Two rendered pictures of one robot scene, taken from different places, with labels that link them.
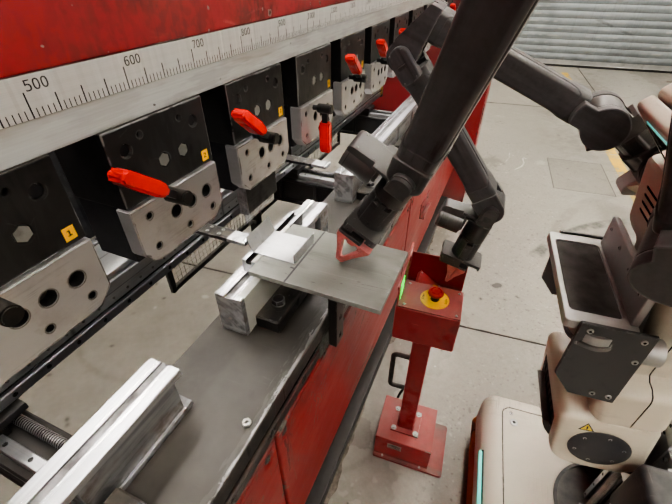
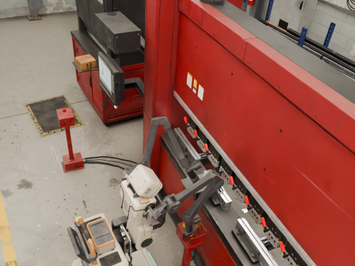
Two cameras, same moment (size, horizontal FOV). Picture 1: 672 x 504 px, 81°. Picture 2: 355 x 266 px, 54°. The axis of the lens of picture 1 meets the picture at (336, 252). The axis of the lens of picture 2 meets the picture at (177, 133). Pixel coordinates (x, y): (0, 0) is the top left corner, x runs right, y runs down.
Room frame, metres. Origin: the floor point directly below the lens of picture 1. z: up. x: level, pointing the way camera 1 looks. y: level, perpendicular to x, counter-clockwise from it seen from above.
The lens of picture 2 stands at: (1.75, -1.75, 3.11)
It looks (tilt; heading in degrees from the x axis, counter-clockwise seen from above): 38 degrees down; 129
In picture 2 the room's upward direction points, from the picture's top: 5 degrees clockwise
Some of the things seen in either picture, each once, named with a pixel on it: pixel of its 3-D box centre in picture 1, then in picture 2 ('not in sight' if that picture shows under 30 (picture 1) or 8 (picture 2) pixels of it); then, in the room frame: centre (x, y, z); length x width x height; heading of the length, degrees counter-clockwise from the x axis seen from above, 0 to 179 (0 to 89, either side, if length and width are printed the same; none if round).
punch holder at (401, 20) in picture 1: (387, 44); (277, 230); (1.37, -0.16, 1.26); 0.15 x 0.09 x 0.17; 157
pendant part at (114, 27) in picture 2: not in sight; (118, 64); (-0.67, 0.22, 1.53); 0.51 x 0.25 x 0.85; 161
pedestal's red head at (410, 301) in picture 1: (431, 295); (190, 231); (0.77, -0.26, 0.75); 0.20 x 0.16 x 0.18; 161
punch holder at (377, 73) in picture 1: (366, 56); (259, 208); (1.19, -0.08, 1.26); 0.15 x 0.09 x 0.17; 157
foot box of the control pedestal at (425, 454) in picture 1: (412, 433); not in sight; (0.76, -0.28, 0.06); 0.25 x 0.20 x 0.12; 71
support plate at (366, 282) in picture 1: (330, 263); (199, 183); (0.60, 0.01, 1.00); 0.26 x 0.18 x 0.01; 67
